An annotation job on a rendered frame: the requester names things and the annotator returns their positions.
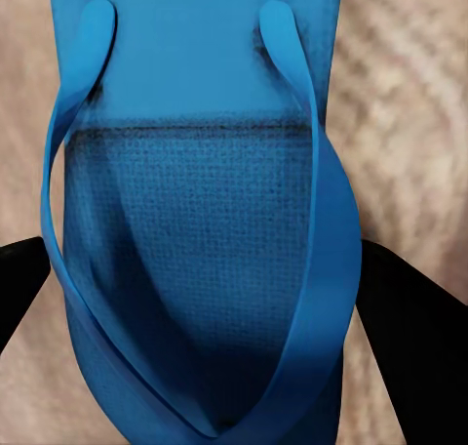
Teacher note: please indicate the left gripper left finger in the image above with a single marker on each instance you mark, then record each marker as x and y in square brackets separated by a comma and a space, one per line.
[24, 268]

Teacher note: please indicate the sandal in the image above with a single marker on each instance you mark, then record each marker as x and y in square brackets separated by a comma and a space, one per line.
[212, 246]

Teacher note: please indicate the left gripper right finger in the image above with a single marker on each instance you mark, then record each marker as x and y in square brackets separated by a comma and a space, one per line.
[418, 333]

